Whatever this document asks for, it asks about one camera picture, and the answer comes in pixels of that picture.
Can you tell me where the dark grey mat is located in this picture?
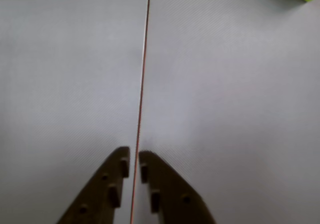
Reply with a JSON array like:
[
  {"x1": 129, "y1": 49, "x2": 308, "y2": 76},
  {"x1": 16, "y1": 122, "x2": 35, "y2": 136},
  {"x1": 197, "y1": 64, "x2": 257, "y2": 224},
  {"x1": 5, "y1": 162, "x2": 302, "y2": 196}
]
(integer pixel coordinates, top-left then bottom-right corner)
[
  {"x1": 131, "y1": 0, "x2": 320, "y2": 224},
  {"x1": 0, "y1": 0, "x2": 151, "y2": 224}
]

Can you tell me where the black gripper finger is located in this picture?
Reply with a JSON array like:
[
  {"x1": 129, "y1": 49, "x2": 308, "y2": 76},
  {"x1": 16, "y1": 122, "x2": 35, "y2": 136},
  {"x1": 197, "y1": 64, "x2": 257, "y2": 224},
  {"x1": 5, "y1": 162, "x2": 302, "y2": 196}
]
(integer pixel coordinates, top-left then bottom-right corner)
[
  {"x1": 138, "y1": 150, "x2": 216, "y2": 224},
  {"x1": 56, "y1": 146, "x2": 131, "y2": 224}
]

